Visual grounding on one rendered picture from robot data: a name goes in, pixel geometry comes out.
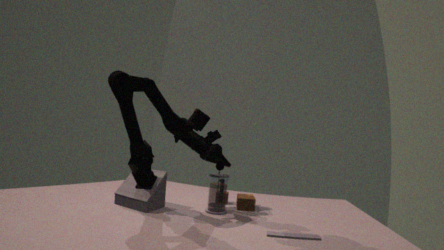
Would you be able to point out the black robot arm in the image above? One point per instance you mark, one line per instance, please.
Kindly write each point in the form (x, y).
(141, 159)

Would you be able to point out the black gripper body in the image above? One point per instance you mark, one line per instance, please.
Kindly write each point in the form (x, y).
(205, 151)

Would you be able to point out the glass french press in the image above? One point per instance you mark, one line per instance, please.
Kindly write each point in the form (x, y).
(218, 190)

